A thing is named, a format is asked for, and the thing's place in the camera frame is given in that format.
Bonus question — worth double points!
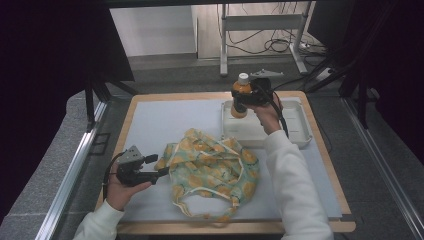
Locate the pale grey table mat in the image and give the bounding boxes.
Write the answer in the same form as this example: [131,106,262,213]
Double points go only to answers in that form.
[106,97,344,223]

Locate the aluminium rail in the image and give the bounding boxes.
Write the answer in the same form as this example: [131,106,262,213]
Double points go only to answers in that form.
[341,96,424,239]
[34,101,109,240]

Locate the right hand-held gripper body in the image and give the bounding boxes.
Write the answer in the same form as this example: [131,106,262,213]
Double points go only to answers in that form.
[248,68,284,107]

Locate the orange juice bottle white cap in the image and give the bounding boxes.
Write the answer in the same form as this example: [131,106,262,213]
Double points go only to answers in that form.
[230,72,253,119]

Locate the left hand-held gripper black cable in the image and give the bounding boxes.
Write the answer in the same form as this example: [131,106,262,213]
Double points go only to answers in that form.
[102,151,127,201]

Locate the white metal desk frame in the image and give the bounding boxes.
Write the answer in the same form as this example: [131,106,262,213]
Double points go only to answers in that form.
[219,3,309,77]

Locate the black metal stand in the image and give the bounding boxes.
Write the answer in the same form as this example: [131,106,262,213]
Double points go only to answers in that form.
[306,0,396,130]
[84,74,141,133]

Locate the black floor bracket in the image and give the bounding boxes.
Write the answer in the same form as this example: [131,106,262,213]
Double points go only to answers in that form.
[88,132,111,156]

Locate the right hand-held gripper black cable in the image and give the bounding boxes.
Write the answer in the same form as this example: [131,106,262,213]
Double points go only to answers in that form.
[253,83,290,139]

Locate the black curtain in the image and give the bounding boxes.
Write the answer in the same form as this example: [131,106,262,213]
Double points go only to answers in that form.
[308,0,424,164]
[0,0,135,223]

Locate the white power strip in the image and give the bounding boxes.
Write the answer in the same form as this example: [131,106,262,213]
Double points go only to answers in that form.
[314,67,334,83]

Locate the lemon print cloth bag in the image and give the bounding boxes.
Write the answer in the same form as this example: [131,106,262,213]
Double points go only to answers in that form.
[153,128,261,224]

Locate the person's left hand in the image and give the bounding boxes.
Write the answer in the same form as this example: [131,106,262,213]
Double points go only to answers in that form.
[105,165,153,212]

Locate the person's right hand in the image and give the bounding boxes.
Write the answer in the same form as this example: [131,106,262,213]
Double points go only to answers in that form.
[249,92,284,136]

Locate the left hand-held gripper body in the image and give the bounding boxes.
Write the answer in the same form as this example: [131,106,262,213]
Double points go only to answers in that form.
[115,145,158,188]

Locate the hand-held gripper black cable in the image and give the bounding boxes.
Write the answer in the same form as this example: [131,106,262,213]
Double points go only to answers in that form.
[253,83,290,139]
[102,151,127,201]

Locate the white plastic tray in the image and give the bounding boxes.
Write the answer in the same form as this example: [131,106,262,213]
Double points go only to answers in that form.
[220,99,314,149]

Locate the black floor cables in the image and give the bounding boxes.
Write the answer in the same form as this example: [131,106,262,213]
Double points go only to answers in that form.
[226,3,329,58]

